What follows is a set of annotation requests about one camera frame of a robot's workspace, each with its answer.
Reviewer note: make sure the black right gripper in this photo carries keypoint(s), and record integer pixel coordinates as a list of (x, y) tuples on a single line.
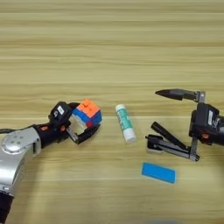
[(214, 140)]

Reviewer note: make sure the black box with white label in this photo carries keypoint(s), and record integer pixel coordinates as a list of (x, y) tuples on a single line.
[(59, 112), (205, 119)]

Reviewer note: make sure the blue rectangular eraser block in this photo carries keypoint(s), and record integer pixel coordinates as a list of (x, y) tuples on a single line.
[(159, 172)]

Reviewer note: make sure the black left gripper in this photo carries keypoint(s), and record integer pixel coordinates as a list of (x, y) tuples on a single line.
[(48, 134)]

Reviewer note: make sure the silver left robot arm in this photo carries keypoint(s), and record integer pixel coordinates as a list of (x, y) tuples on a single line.
[(17, 151)]

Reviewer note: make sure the white green glue stick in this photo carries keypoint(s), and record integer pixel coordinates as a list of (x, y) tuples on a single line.
[(125, 124)]

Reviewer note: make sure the multicolour puzzle cube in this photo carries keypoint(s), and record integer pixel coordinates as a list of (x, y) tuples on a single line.
[(87, 112)]

